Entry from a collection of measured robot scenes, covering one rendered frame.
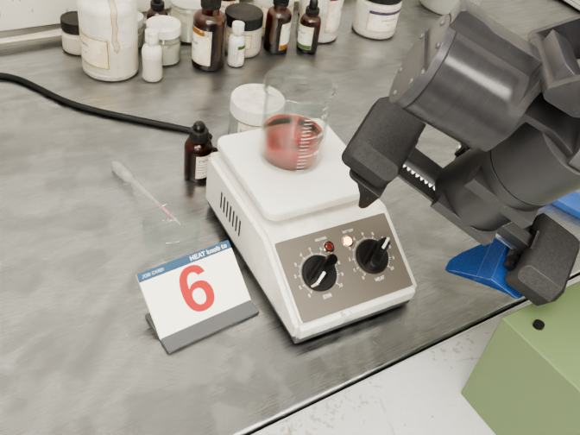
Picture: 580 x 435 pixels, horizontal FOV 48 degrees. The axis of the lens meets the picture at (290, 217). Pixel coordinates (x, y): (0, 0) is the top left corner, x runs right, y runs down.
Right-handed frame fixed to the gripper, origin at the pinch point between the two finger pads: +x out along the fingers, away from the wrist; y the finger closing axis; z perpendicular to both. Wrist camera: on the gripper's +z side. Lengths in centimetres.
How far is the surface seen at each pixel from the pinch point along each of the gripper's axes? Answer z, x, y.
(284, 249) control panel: -5.2, 8.6, 7.4
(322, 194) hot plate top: 0.9, 7.7, 7.2
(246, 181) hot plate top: -1.5, 9.7, 13.4
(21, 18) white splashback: 13, 37, 49
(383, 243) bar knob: 0.0, 6.9, 0.3
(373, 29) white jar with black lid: 44, 33, 10
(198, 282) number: -10.7, 12.9, 11.7
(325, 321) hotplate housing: -8.3, 9.0, 0.9
